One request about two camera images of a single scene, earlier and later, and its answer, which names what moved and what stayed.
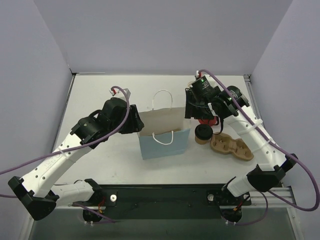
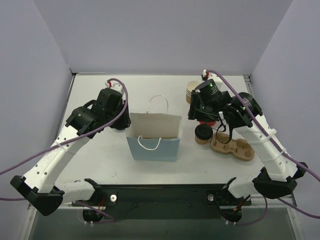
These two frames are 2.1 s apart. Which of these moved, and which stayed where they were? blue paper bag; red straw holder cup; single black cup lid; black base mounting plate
Moved: blue paper bag
Stayed: black base mounting plate; single black cup lid; red straw holder cup
